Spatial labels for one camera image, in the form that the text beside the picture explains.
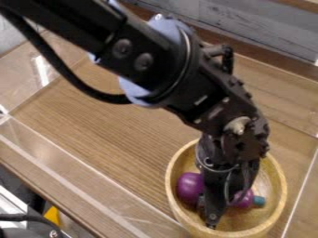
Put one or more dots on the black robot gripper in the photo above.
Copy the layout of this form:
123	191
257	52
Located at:
227	178

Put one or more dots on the purple toy eggplant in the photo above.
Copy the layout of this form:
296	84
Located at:
189	189

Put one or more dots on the brown wooden bowl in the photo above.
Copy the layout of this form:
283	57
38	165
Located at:
239	223

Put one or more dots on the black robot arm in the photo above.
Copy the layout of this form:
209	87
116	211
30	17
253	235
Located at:
168	70

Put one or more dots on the clear acrylic table wall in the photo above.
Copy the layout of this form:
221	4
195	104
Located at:
94	159

